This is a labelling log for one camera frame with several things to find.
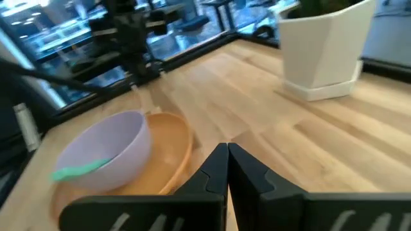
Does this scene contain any white hexagonal plant pot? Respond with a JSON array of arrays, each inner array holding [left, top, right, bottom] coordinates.
[[277, 0, 378, 103]]

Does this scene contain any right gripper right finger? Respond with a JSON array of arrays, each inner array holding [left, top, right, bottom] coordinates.
[[228, 142, 411, 231]]

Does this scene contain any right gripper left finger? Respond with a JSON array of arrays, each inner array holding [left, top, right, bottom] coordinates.
[[58, 142, 230, 231]]

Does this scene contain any spoon with teal handle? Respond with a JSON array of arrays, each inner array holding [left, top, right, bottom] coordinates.
[[49, 157, 112, 184]]

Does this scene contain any orange plate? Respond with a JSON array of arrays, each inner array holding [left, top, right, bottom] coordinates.
[[50, 111, 195, 226]]

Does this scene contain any lilac bowl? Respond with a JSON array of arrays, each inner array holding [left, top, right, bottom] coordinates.
[[55, 109, 153, 194]]

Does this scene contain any white frame fitting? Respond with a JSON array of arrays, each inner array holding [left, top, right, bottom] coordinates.
[[12, 102, 42, 153]]

